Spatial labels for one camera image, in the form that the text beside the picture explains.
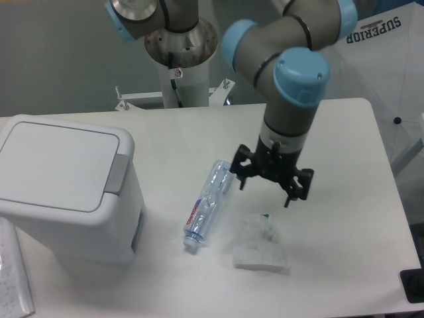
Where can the black device at table edge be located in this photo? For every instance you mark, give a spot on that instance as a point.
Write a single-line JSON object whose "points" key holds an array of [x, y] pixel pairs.
{"points": [[412, 281]]}

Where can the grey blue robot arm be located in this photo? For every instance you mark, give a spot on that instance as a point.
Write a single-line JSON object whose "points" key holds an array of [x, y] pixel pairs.
{"points": [[281, 60]]}

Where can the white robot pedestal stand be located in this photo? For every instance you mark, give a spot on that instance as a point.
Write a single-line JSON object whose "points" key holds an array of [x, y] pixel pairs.
{"points": [[182, 61]]}

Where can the white push-lid trash can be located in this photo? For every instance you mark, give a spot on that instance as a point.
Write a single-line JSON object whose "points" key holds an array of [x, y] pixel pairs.
{"points": [[72, 186]]}

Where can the white Superior umbrella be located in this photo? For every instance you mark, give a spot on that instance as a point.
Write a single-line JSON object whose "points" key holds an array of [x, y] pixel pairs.
{"points": [[381, 60]]}

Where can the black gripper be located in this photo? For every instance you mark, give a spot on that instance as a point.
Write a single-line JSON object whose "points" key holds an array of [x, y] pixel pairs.
{"points": [[274, 166]]}

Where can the crushed clear plastic bottle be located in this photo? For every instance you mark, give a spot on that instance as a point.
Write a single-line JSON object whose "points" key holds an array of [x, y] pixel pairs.
{"points": [[207, 206]]}

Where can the crumpled white tissue wrapper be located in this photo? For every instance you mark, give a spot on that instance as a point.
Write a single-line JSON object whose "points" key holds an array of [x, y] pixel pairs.
{"points": [[258, 247]]}

